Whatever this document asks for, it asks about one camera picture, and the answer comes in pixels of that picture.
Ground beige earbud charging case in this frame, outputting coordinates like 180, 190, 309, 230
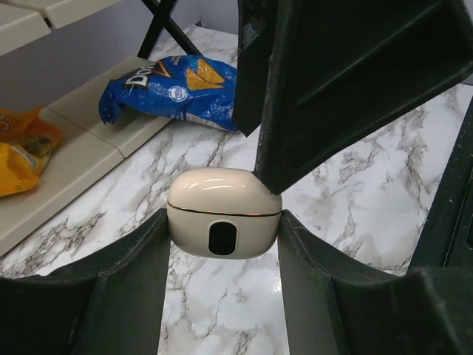
166, 167, 282, 260

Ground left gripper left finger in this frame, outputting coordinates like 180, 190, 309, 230
1, 209, 170, 354

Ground small orange snack bag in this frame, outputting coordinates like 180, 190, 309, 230
1, 106, 63, 197

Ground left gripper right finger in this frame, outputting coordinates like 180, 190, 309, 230
278, 211, 472, 354

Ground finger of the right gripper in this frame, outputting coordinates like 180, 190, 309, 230
233, 0, 278, 136
254, 1, 472, 195

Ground blue Doritos chip bag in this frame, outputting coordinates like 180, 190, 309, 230
98, 55, 238, 132

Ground beige shelf rack black frame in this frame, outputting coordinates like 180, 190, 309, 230
0, 0, 208, 258

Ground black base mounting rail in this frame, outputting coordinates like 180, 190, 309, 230
408, 106, 472, 272

